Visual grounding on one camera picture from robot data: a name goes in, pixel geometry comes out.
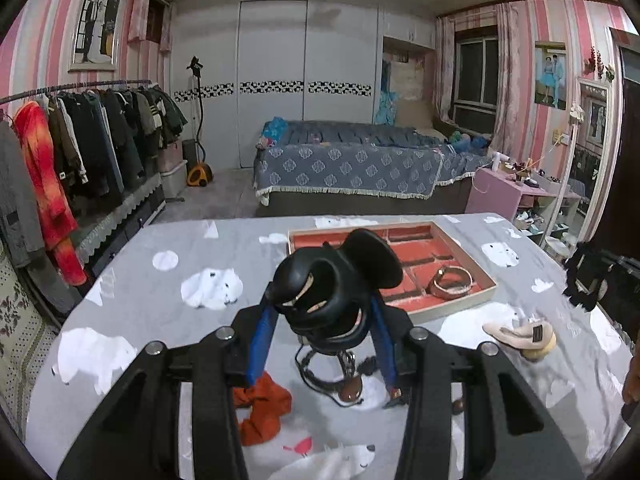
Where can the wall socket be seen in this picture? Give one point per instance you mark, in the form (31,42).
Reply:
(561,137)

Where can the blue hanging dress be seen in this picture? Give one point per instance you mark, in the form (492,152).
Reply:
(386,95)

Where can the white wardrobe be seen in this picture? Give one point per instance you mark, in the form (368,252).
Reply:
(275,60)

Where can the black speaker box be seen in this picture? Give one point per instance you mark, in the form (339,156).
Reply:
(190,155)

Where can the small pink curtain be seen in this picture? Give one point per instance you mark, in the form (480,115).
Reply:
(142,15)

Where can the white hair dryer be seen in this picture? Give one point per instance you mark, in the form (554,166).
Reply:
(500,160)

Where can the lace covered low cabinet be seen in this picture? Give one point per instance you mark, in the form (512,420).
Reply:
(120,210)

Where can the pink white storage boxes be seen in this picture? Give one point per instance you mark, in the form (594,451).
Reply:
(172,170)

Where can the metal clothes rack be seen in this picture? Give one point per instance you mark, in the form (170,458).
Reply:
(75,85)

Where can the black hair claw clip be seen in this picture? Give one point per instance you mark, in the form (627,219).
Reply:
(325,270)

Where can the red flower decoration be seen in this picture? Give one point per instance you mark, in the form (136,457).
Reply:
(597,62)

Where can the bed with blue patterned blanket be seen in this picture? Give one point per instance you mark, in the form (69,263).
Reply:
(350,165)

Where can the person's right hand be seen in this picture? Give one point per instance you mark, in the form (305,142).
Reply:
(632,380)

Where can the framed black white wall poster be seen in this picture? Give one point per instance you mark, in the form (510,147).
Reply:
(95,20)

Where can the orange red hanging garment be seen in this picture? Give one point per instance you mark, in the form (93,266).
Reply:
(42,170)

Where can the patterned beige cloth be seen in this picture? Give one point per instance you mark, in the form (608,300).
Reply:
(25,340)

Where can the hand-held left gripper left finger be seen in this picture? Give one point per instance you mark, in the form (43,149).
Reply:
(262,345)

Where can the pink floral curtain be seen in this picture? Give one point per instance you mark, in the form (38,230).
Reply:
(444,70)
(510,80)

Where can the brick pattern jewelry tray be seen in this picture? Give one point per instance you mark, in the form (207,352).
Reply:
(425,260)

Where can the dark window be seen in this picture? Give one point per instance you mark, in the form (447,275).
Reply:
(475,75)

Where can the gold brown bangle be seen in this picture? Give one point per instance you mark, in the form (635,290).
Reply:
(462,274)

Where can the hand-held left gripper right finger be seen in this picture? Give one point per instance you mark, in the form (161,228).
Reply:
(385,355)

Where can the row of hanging clothes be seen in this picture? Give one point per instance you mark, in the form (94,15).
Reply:
(110,130)

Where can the yellow black garment steamer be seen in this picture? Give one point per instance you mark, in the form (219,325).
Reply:
(200,172)

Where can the colour couple wall poster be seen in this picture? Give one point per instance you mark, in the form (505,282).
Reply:
(550,75)

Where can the orange fabric bow scrunchie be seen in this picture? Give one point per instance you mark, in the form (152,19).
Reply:
(265,410)

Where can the pink desk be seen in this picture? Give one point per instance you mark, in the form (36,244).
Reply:
(492,190)

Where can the white framed mirror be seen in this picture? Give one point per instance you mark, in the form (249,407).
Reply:
(595,150)

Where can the blue bag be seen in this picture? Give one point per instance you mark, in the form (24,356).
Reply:
(274,130)

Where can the dark cloth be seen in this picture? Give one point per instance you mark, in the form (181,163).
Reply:
(590,275)

